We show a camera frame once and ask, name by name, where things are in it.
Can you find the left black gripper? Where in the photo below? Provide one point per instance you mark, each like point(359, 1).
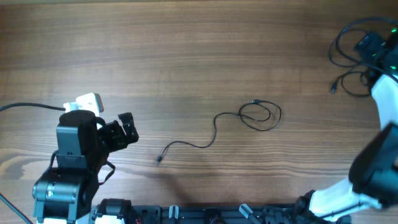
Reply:
point(114, 130)

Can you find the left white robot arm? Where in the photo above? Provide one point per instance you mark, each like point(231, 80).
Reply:
point(65, 192)

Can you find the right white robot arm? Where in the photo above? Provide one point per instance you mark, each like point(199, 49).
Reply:
point(372, 178)

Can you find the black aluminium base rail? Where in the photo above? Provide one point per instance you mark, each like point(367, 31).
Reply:
point(268, 214)

